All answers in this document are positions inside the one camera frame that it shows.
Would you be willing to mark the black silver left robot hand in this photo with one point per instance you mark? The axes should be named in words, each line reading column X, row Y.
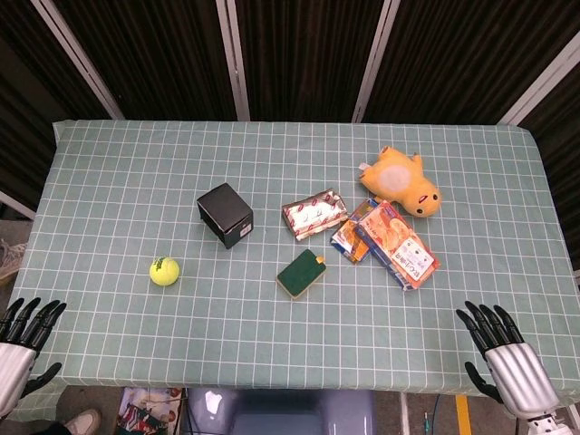
column 16, row 362

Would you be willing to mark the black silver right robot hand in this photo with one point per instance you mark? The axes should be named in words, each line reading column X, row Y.
column 521, row 376

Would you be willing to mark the yellow tennis ball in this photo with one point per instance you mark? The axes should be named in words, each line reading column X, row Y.
column 164, row 271

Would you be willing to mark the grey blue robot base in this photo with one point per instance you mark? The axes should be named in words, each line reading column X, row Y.
column 281, row 414

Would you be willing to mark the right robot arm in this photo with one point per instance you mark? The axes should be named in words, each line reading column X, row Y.
column 544, row 426

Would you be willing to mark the large orange cracker box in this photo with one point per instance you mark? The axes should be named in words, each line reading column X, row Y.
column 399, row 247

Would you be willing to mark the green gridded cutting mat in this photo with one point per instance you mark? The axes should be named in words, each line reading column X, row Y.
column 272, row 335

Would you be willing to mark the black cardboard box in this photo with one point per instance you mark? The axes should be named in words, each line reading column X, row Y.
column 224, row 213

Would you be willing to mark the dark trouser leg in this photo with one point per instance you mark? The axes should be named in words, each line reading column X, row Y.
column 36, row 429

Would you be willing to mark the beige shoe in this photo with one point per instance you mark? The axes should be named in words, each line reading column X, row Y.
column 84, row 421

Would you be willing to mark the white sneaker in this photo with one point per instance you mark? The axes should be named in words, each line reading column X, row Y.
column 11, row 260

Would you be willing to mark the colourful printed carton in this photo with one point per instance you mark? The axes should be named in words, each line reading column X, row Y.
column 145, row 412

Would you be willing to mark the small orange blue carton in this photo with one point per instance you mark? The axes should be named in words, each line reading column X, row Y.
column 346, row 240

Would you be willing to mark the yellow plush toy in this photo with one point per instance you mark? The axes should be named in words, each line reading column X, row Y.
column 399, row 179

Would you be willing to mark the green yellow sponge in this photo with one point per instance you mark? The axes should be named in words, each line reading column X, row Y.
column 301, row 273

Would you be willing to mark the silver foil snack packet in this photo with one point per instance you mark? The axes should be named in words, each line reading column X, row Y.
column 312, row 215

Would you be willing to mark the white frame post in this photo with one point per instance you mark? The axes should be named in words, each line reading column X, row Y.
column 16, row 206
column 374, row 59
column 77, row 54
column 539, row 86
column 233, row 59

